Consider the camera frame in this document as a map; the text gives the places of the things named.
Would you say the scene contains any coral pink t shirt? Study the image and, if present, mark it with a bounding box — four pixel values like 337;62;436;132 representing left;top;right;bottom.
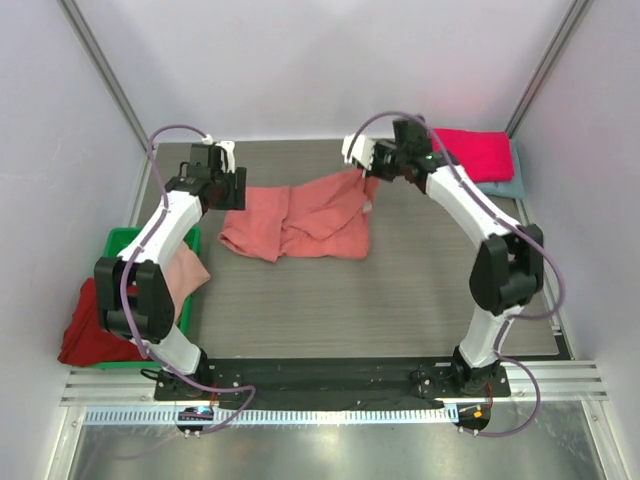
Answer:
218;170;379;263

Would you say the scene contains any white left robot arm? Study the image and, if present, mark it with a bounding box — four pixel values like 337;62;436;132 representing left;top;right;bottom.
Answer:
94;167;247;400

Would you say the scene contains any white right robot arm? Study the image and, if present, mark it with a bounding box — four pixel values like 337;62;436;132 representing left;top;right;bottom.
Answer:
343;118;544;396

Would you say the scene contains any pale pink t shirt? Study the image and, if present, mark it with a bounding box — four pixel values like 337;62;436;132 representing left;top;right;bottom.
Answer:
165;242;211;324

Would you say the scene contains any folded magenta t shirt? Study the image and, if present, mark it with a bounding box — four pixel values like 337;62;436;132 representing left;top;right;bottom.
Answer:
435;128;515;183

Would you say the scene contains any green plastic bin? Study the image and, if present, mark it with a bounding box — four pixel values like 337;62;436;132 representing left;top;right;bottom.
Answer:
90;227;201;370

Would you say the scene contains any folded grey-blue t shirt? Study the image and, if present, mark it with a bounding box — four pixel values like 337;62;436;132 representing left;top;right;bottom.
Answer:
476;140;526;200

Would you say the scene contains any dark red t shirt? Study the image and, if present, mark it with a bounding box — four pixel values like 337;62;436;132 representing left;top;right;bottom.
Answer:
57;278;143;367

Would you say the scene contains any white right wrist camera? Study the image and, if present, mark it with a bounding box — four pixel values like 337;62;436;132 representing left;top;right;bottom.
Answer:
341;134;376;170

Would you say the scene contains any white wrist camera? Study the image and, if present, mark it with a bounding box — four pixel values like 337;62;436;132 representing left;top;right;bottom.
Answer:
341;134;376;170
201;134;236;173

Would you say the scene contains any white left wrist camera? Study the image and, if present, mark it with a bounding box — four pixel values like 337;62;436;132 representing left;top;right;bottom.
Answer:
201;134;236;173

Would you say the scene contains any left aluminium corner post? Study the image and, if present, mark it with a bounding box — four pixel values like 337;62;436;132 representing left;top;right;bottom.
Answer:
57;0;148;151

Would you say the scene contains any aluminium corner post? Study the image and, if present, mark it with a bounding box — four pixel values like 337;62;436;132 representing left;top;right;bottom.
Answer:
505;0;593;138
57;0;148;151

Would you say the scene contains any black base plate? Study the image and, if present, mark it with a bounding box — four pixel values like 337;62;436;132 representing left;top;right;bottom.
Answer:
153;357;512;412

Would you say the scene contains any slotted cable duct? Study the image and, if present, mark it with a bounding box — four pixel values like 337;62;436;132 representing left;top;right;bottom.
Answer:
84;405;458;427

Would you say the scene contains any right aluminium corner post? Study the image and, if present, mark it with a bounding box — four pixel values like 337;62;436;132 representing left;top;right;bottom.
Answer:
505;0;593;138

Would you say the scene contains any aluminium frame rail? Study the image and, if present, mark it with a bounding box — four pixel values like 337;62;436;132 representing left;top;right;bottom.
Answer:
60;359;608;410

